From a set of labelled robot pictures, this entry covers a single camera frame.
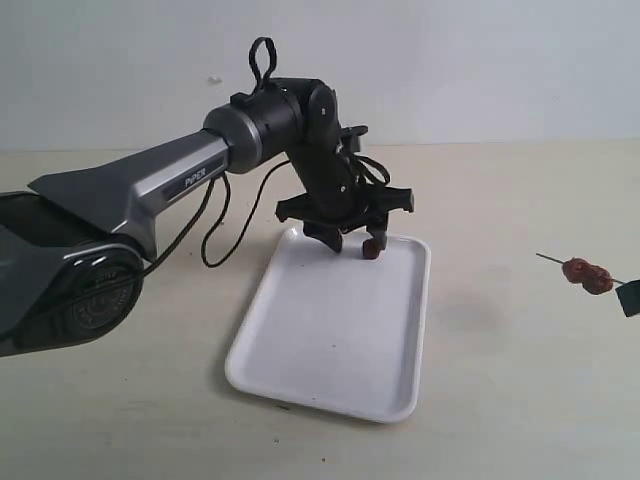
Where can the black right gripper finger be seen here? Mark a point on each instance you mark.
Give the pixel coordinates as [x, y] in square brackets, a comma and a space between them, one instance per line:
[628, 295]

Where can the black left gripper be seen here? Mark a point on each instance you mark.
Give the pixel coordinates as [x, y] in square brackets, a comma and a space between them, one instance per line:
[343, 192]

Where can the red meatball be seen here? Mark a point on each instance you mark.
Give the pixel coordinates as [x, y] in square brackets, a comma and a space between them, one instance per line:
[597, 280]
[371, 249]
[576, 270]

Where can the thin metal skewer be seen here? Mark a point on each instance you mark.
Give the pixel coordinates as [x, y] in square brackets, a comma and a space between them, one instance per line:
[558, 261]

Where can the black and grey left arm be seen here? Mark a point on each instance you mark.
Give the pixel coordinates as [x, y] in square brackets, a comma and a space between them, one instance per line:
[76, 246]

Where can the white rectangular plastic tray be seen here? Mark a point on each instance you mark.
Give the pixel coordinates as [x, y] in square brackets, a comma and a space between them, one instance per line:
[336, 332]

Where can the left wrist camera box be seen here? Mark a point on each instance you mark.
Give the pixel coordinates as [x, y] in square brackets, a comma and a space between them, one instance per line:
[350, 137]

